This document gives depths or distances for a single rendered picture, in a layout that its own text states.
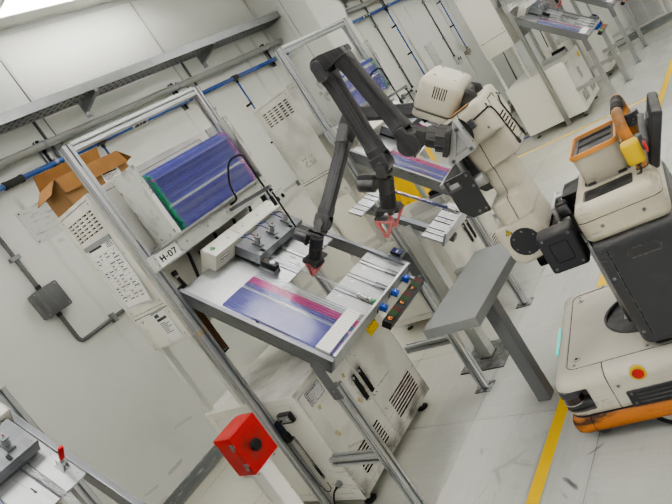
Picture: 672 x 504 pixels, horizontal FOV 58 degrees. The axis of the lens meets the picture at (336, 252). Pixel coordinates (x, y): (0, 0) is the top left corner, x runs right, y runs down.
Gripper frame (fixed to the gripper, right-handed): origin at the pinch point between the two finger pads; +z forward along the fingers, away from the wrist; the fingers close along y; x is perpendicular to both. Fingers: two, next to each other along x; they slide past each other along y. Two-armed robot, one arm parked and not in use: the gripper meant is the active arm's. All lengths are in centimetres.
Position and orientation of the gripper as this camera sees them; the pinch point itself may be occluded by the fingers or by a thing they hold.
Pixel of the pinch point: (313, 273)
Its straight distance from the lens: 254.8
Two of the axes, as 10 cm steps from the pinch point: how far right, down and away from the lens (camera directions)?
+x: 8.6, 3.8, -3.5
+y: -5.0, 4.8, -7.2
